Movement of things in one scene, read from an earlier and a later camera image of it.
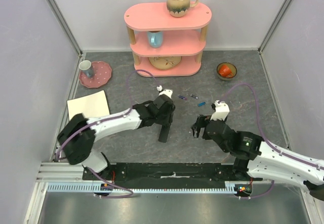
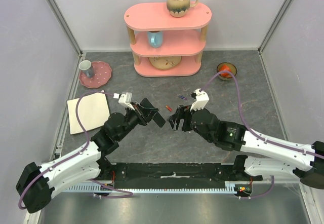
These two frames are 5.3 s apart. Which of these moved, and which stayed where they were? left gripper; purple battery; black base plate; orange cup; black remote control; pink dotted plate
Moved: left gripper; black remote control
Stayed: orange cup; purple battery; pink dotted plate; black base plate
